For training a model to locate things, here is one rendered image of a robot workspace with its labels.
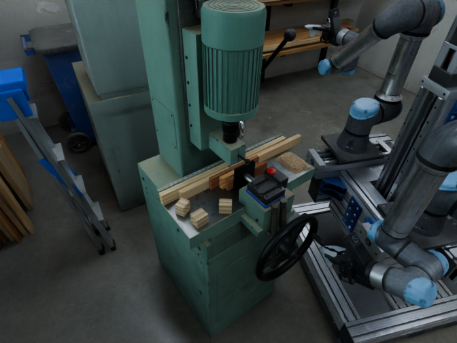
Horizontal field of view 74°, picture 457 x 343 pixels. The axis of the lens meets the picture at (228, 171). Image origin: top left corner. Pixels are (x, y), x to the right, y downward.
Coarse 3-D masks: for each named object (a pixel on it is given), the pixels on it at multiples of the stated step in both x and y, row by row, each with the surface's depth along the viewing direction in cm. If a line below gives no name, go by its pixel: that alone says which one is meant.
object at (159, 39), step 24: (144, 0) 96; (168, 0) 87; (144, 24) 103; (168, 24) 91; (144, 48) 111; (168, 48) 96; (168, 72) 103; (168, 96) 110; (168, 120) 119; (168, 144) 130; (192, 144) 124; (192, 168) 132
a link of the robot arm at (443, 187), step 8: (448, 176) 100; (456, 176) 100; (448, 184) 97; (456, 184) 97; (440, 192) 100; (448, 192) 98; (456, 192) 97; (432, 200) 103; (440, 200) 101; (448, 200) 99; (456, 200) 97; (432, 208) 104; (440, 208) 102; (448, 208) 99
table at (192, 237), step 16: (272, 160) 128; (256, 176) 120; (288, 176) 121; (304, 176) 123; (208, 192) 113; (224, 192) 113; (160, 208) 111; (192, 208) 107; (208, 208) 107; (240, 208) 107; (176, 224) 103; (192, 224) 102; (208, 224) 102; (224, 224) 105; (256, 224) 106; (192, 240) 99
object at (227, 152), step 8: (216, 136) 111; (216, 144) 111; (224, 144) 107; (232, 144) 107; (240, 144) 107; (216, 152) 113; (224, 152) 108; (232, 152) 105; (240, 152) 108; (224, 160) 111; (232, 160) 108; (240, 160) 111
